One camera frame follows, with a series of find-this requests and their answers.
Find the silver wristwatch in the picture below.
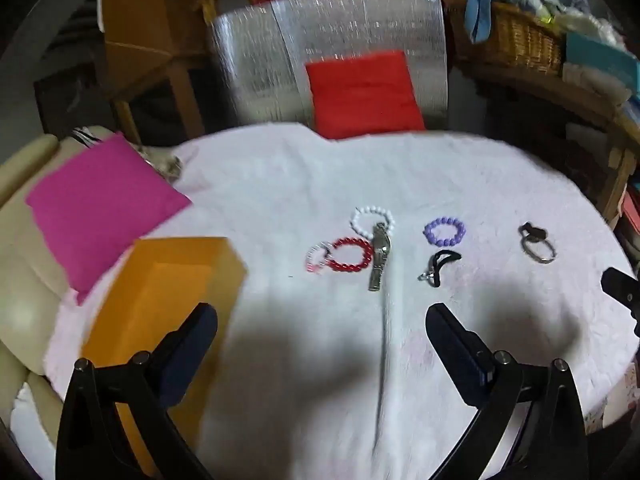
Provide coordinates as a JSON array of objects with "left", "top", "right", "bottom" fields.
[{"left": 368, "top": 222, "right": 393, "bottom": 292}]

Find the beige sofa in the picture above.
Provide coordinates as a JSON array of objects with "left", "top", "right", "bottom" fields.
[{"left": 0, "top": 125, "right": 126, "bottom": 441}]

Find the pink cushion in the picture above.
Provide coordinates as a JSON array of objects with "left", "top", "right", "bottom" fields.
[{"left": 25, "top": 132, "right": 193, "bottom": 306}]

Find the pink bead bracelet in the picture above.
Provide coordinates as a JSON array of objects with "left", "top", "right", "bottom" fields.
[{"left": 304, "top": 242, "right": 333, "bottom": 273}]

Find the purple bead bracelet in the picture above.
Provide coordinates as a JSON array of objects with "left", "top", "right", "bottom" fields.
[{"left": 423, "top": 217, "right": 467, "bottom": 247}]

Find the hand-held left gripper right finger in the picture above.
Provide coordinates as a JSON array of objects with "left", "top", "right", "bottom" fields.
[{"left": 425, "top": 302, "right": 587, "bottom": 480}]

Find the silver insulation mat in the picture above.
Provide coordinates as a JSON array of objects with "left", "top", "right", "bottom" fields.
[{"left": 207, "top": 0, "right": 448, "bottom": 133}]

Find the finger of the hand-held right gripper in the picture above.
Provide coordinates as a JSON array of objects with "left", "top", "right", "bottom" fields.
[{"left": 601, "top": 267, "right": 640, "bottom": 341}]

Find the yellow wooden furniture frame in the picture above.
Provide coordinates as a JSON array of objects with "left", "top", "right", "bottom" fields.
[{"left": 100, "top": 0, "right": 261, "bottom": 146}]

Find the wicker basket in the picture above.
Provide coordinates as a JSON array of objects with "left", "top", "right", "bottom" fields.
[{"left": 447, "top": 0, "right": 566, "bottom": 77}]

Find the blue cloth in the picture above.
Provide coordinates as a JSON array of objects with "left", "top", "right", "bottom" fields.
[{"left": 465, "top": 0, "right": 502, "bottom": 43}]

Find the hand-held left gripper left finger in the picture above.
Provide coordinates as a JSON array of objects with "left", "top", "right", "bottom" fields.
[{"left": 55, "top": 302, "right": 219, "bottom": 480}]

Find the black white striped cloth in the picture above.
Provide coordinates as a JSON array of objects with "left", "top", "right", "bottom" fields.
[{"left": 70, "top": 127, "right": 107, "bottom": 149}]

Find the orange box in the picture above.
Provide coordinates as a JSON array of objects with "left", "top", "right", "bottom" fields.
[{"left": 80, "top": 236, "right": 248, "bottom": 478}]

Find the red bead bracelet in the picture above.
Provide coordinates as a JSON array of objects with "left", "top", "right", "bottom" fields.
[{"left": 322, "top": 237, "right": 375, "bottom": 273}]

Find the teal box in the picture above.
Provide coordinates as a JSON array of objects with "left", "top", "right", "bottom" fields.
[{"left": 566, "top": 32, "right": 638, "bottom": 91}]

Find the black metal keyring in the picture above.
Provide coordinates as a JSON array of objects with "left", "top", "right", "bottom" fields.
[{"left": 518, "top": 221, "right": 556, "bottom": 264}]

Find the wooden shelf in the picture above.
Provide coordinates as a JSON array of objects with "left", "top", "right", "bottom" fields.
[{"left": 450, "top": 60, "right": 640, "bottom": 221}]

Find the white bead bracelet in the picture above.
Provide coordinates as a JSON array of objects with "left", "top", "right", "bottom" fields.
[{"left": 350, "top": 205, "right": 396, "bottom": 238}]

